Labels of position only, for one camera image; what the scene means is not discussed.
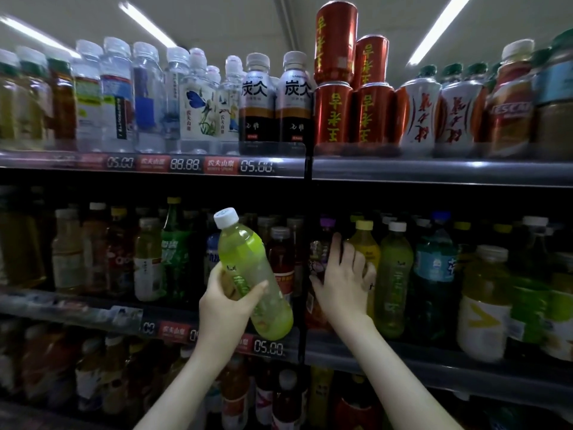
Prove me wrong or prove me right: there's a person's right hand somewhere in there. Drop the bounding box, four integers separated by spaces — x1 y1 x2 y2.
309 232 378 331

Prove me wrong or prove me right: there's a person's left hand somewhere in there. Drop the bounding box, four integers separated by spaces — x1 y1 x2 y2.
198 262 269 354

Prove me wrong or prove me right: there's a green drink bottle white cap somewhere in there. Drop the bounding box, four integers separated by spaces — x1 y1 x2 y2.
212 207 294 342

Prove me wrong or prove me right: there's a red tea bottle white label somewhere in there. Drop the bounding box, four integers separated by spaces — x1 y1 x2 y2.
267 226 298 305

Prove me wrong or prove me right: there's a row of tea juice bottles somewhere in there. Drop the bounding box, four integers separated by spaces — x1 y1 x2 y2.
0 324 390 430

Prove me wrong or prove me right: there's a black label coffee bottle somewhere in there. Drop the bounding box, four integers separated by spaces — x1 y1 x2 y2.
238 52 278 155
275 50 314 155

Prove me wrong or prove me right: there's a row of clear water bottles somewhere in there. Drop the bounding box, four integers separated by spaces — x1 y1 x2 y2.
71 36 245 153

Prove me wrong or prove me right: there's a brown tea bottle horse label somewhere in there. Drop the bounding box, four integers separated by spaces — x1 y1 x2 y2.
47 48 78 151

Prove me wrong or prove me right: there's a row of yellow tea bottles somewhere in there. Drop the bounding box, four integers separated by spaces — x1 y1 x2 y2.
0 47 51 151

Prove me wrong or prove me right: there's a person's right forearm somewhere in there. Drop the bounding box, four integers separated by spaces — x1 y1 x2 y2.
333 315 464 430

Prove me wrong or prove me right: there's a person's left forearm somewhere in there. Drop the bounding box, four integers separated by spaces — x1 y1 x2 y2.
134 346 236 430

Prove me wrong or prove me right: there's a green pictured price label strip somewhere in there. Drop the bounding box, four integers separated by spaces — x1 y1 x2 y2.
0 288 301 361

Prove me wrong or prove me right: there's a red black price label strip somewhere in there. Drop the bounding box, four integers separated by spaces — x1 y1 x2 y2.
0 152 307 179

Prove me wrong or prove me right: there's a stack of red drink cans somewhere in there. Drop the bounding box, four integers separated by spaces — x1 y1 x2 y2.
313 0 397 155

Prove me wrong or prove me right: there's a ceiling tube light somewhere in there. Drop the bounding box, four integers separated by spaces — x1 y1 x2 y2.
118 0 178 49
407 0 475 67
0 15 81 59

